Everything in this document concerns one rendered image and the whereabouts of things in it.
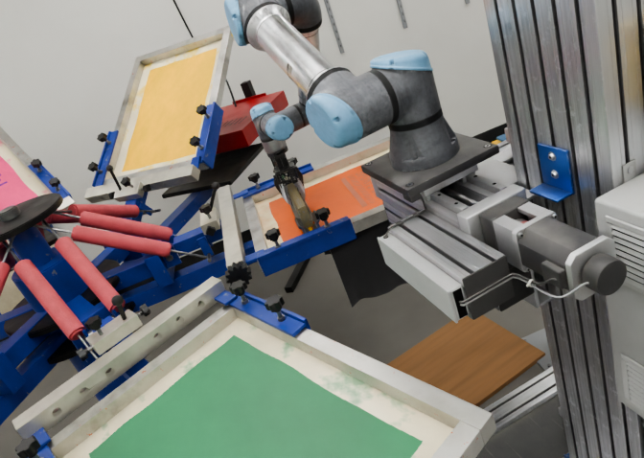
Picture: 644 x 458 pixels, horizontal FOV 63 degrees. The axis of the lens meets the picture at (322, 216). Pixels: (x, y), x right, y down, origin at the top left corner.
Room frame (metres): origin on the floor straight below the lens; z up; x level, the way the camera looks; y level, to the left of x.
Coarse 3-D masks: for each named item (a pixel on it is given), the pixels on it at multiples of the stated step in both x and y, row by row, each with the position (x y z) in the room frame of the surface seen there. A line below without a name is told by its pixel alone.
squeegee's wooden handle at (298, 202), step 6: (288, 186) 1.71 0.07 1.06; (294, 186) 1.70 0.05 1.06; (288, 192) 1.68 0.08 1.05; (294, 192) 1.64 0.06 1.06; (294, 198) 1.59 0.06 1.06; (300, 198) 1.57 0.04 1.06; (294, 204) 1.59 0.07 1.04; (300, 204) 1.53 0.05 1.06; (300, 210) 1.50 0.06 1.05; (306, 210) 1.50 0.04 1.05; (300, 216) 1.50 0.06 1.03; (306, 216) 1.50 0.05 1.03; (306, 222) 1.50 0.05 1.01; (312, 222) 1.51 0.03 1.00; (306, 228) 1.50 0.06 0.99
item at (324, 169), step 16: (384, 144) 1.98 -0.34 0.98; (336, 160) 1.98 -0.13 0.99; (352, 160) 1.97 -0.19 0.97; (304, 176) 1.96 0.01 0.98; (320, 176) 1.96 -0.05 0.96; (272, 192) 1.95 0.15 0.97; (256, 208) 1.88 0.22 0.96; (256, 224) 1.67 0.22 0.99; (368, 224) 1.42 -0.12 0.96; (256, 240) 1.54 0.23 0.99
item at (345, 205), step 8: (336, 200) 1.69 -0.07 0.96; (344, 200) 1.67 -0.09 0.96; (352, 200) 1.64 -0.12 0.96; (312, 208) 1.70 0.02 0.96; (320, 208) 1.68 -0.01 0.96; (336, 208) 1.63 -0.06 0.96; (344, 208) 1.61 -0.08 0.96; (352, 208) 1.59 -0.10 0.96; (360, 208) 1.56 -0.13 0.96; (368, 208) 1.54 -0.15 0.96; (336, 216) 1.57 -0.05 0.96; (344, 216) 1.55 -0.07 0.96; (352, 216) 1.53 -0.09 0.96; (280, 224) 1.67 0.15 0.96; (288, 224) 1.65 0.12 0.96; (296, 224) 1.62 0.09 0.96; (320, 224) 1.56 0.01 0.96; (280, 232) 1.61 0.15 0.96; (288, 232) 1.59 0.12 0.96; (296, 232) 1.57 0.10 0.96
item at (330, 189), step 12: (360, 168) 1.90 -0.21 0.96; (324, 180) 1.91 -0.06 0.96; (336, 180) 1.87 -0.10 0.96; (312, 192) 1.84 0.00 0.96; (324, 192) 1.80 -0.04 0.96; (336, 192) 1.76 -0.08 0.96; (348, 192) 1.73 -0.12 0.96; (276, 204) 1.86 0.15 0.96; (288, 204) 1.81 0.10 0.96; (312, 204) 1.73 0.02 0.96; (276, 216) 1.75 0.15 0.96; (288, 216) 1.71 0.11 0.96
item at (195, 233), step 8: (192, 232) 1.68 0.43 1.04; (200, 232) 1.65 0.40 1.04; (216, 232) 1.65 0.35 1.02; (176, 240) 1.66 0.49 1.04; (184, 240) 1.64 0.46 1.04; (192, 240) 1.65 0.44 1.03; (208, 240) 1.65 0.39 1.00; (216, 240) 1.65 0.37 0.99; (176, 248) 1.64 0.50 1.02; (184, 248) 1.64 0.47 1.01; (192, 248) 1.64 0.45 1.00
